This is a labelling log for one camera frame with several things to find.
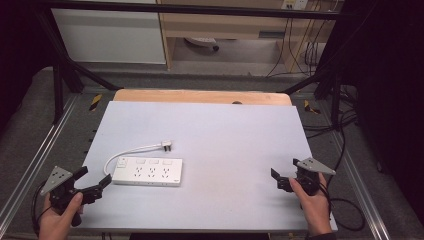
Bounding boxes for white cabinet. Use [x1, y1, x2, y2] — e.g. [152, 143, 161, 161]
[51, 7, 167, 65]

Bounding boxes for person's right hand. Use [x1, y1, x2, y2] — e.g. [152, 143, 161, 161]
[289, 173, 333, 238]

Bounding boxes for person's left hand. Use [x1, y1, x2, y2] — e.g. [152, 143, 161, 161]
[38, 192, 84, 240]

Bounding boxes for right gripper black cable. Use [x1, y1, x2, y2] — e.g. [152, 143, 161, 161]
[319, 128, 366, 232]

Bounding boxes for aluminium rail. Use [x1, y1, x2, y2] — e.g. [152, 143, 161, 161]
[328, 124, 392, 240]
[0, 94, 80, 228]

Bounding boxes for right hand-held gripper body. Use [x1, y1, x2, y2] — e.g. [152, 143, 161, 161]
[278, 157, 337, 197]

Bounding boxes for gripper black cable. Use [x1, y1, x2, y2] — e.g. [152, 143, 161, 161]
[31, 180, 54, 236]
[319, 128, 366, 232]

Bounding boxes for white floor power strip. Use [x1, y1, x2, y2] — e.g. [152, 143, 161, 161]
[183, 36, 220, 52]

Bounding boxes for hanging black cables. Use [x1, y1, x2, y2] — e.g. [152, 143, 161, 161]
[265, 16, 323, 78]

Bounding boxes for wooden table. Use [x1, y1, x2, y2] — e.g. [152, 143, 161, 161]
[112, 88, 293, 107]

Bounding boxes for black metal frame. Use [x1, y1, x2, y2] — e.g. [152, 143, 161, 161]
[32, 0, 346, 125]

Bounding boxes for black floor cables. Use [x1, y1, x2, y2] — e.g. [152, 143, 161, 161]
[301, 83, 360, 140]

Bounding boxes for yellow black tape strip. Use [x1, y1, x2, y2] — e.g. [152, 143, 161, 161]
[303, 99, 321, 115]
[88, 93, 103, 112]

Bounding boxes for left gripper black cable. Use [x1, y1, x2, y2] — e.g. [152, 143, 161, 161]
[31, 180, 54, 236]

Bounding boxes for wall socket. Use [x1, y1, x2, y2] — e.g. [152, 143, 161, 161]
[281, 0, 309, 11]

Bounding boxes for black curtain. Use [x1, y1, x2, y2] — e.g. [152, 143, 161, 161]
[341, 0, 424, 221]
[0, 0, 46, 129]

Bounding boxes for white power strip cable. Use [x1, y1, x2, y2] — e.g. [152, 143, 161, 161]
[103, 142, 164, 176]

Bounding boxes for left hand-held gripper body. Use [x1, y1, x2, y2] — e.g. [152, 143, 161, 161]
[39, 165, 104, 228]

